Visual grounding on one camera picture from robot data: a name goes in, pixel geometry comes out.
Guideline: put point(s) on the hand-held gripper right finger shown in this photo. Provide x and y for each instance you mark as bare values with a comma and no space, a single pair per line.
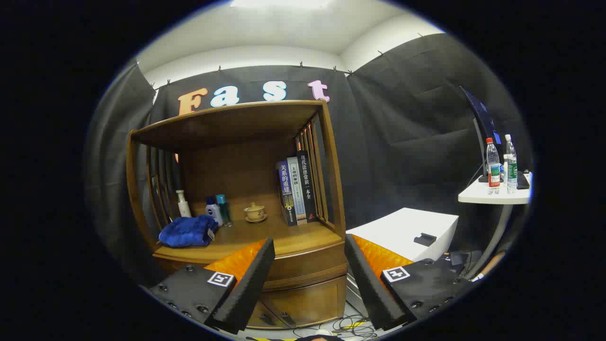
371,289

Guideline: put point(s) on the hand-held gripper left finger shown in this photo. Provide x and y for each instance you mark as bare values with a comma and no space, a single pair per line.
246,284

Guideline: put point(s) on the brown wooden drawer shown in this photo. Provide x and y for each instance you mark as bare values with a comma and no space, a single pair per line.
307,270

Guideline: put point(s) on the wooden countertop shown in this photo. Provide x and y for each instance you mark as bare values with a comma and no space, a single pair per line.
265,237

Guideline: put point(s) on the white drawer cabinet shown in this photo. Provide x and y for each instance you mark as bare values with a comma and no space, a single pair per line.
407,227

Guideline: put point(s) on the brown wooden cabinet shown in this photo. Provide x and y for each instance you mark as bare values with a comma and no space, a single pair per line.
236,170

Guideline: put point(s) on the beige lidded teacup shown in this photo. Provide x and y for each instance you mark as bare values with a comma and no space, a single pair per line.
255,213

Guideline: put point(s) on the small black holder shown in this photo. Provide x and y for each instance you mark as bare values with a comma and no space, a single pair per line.
424,239

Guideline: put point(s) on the blue folded towel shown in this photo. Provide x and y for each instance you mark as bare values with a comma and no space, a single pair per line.
187,232

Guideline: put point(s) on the white bottle with blue cap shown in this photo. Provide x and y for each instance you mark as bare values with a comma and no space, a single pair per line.
214,212

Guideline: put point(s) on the teal slim bottle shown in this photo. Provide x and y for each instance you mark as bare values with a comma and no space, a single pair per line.
222,208

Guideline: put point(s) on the white pump bottle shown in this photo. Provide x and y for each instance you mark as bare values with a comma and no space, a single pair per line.
183,208

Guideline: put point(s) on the grey spine book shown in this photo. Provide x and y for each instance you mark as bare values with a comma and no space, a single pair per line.
297,189

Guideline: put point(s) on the black spine book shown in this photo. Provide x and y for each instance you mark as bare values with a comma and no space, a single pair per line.
307,184

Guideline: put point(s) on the white side desk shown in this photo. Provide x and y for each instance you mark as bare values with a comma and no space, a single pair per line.
487,195

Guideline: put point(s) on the black backdrop cloth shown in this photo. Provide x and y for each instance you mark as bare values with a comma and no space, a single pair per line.
402,142

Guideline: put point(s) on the red label water bottle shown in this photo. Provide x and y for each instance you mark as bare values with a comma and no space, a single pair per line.
494,175

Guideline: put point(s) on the green label water bottle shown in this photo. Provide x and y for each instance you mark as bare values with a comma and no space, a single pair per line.
512,175

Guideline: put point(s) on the black desk gadget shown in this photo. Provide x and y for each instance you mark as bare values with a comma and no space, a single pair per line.
522,181

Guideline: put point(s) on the black computer monitor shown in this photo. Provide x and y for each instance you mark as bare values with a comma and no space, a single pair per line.
480,118

